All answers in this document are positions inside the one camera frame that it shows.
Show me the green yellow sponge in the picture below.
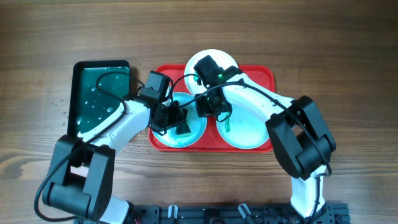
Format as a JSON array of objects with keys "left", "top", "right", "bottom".
[{"left": 175, "top": 119, "right": 191, "bottom": 135}]

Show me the light blue plate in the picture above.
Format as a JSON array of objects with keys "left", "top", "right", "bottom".
[
  {"left": 216, "top": 105, "right": 269, "bottom": 150},
  {"left": 151, "top": 92, "right": 207, "bottom": 148}
]

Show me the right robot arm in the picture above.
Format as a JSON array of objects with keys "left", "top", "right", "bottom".
[{"left": 193, "top": 55, "right": 336, "bottom": 222}]

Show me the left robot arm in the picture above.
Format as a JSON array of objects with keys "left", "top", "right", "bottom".
[{"left": 34, "top": 71, "right": 188, "bottom": 223}]

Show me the red plastic tray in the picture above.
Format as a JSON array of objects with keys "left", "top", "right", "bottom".
[{"left": 148, "top": 64, "right": 275, "bottom": 152}]

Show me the black tray with green water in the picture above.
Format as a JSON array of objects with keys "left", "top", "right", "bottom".
[{"left": 67, "top": 60, "right": 130, "bottom": 136}]

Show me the white plate top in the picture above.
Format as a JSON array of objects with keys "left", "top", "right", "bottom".
[{"left": 184, "top": 49, "right": 238, "bottom": 95}]

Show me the left black cable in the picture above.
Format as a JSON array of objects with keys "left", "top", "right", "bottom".
[{"left": 33, "top": 71, "right": 147, "bottom": 222}]

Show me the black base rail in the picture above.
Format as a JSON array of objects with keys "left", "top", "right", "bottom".
[{"left": 127, "top": 202, "right": 350, "bottom": 224}]

